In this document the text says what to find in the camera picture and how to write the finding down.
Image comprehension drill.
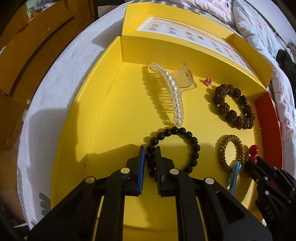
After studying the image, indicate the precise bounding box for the yellow cardboard box tray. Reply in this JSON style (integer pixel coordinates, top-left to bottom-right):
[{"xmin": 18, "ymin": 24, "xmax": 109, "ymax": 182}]
[{"xmin": 50, "ymin": 36, "xmax": 284, "ymax": 241}]

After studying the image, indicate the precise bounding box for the brown spiral hair tie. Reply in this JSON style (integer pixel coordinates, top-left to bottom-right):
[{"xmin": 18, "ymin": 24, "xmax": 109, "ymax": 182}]
[{"xmin": 216, "ymin": 134, "xmax": 245, "ymax": 173}]

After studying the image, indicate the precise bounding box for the small pink star charm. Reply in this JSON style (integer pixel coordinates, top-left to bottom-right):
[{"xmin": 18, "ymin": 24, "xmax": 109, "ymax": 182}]
[{"xmin": 204, "ymin": 78, "xmax": 212, "ymax": 87}]

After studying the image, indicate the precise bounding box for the pink floral quilt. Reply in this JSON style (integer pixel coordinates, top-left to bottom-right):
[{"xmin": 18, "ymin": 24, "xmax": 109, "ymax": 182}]
[{"xmin": 179, "ymin": 1, "xmax": 295, "ymax": 164}]

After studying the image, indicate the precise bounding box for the wooden wardrobe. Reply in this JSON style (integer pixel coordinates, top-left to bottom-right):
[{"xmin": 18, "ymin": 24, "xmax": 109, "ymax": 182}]
[{"xmin": 0, "ymin": 0, "xmax": 130, "ymax": 209}]

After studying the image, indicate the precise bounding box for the pearl clear hair claw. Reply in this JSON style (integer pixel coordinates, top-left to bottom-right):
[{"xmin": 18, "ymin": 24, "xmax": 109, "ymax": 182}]
[{"xmin": 142, "ymin": 62, "xmax": 197, "ymax": 127}]

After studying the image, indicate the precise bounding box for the yellow box lid with chart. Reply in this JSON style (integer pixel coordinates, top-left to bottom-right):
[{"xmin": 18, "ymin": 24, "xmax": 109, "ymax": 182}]
[{"xmin": 122, "ymin": 2, "xmax": 273, "ymax": 95}]

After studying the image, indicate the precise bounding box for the brown rudraksha bead bracelet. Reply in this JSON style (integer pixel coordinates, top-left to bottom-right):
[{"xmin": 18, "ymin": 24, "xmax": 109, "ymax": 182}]
[{"xmin": 213, "ymin": 83, "xmax": 256, "ymax": 130}]

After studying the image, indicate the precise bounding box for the red ball hair tie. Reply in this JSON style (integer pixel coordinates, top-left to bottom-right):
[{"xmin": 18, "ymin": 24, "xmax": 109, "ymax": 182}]
[{"xmin": 247, "ymin": 144, "xmax": 260, "ymax": 165}]

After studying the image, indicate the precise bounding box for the black bead bracelet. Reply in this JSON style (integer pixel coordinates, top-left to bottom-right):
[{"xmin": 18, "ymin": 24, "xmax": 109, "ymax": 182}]
[{"xmin": 145, "ymin": 126, "xmax": 201, "ymax": 178}]

